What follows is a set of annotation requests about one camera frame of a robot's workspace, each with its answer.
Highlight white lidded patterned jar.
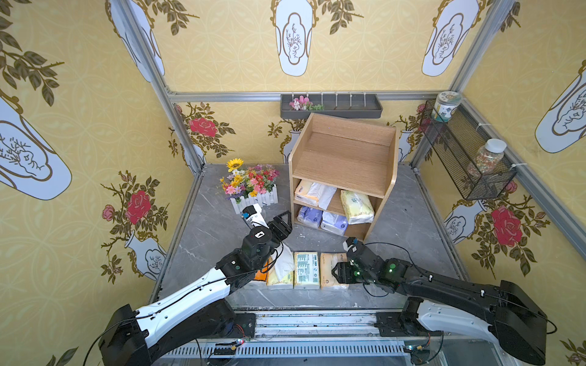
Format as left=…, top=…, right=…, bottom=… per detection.
left=431, top=91, right=462, bottom=122

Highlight yellow green tissue pack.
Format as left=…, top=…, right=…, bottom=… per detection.
left=340, top=190, right=375, bottom=225

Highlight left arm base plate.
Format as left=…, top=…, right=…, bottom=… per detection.
left=227, top=313, right=256, bottom=339

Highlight grey wall tray shelf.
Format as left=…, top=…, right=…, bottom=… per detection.
left=280, top=92, right=383, bottom=120

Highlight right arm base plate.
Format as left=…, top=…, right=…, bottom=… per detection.
left=374, top=312, right=418, bottom=337

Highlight black wire wall basket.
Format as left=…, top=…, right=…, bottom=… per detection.
left=421, top=100, right=517, bottom=201

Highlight flowers in white fence planter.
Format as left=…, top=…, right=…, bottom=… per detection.
left=221, top=159, right=280, bottom=214

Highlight beige orange tissue pack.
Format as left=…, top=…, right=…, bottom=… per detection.
left=320, top=253, right=349, bottom=291

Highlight pale orange tissue pack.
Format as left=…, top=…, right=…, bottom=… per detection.
left=294, top=179, right=337, bottom=210

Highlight clear jar with snacks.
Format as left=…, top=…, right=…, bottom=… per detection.
left=466, top=139, right=508, bottom=178

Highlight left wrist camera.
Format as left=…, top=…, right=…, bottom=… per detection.
left=241, top=204, right=269, bottom=229

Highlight white green tissue pack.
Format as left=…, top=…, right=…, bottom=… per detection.
left=294, top=252, right=320, bottom=290

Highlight small pink flower plant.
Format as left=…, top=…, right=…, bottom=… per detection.
left=289, top=95, right=324, bottom=111

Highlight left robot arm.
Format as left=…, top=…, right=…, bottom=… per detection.
left=95, top=207, right=292, bottom=365

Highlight wooden three-tier shelf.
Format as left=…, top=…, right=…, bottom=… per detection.
left=288, top=113, right=399, bottom=241

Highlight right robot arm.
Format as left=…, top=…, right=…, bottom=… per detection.
left=331, top=242, right=548, bottom=365

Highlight aluminium front rail frame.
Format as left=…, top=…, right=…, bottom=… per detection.
left=114, top=309, right=523, bottom=366

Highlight purple tissue pack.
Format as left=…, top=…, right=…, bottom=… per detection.
left=320, top=211, right=349, bottom=236
left=297, top=206, right=323, bottom=228

